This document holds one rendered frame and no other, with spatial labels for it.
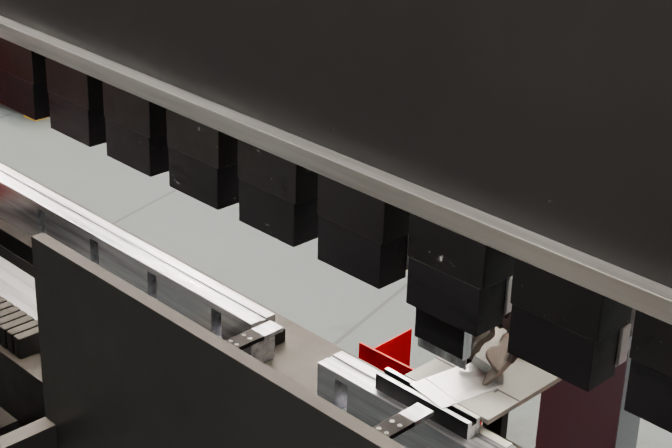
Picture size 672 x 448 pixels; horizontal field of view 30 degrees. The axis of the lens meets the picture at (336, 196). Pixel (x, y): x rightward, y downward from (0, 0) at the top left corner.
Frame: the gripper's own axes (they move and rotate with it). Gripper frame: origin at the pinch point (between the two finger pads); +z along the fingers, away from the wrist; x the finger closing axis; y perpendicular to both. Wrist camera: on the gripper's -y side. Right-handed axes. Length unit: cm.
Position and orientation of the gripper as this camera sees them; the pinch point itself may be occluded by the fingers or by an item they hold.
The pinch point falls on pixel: (477, 371)
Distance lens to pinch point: 211.5
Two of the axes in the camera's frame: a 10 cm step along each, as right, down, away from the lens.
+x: 5.6, 3.5, -7.5
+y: -6.2, -4.3, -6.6
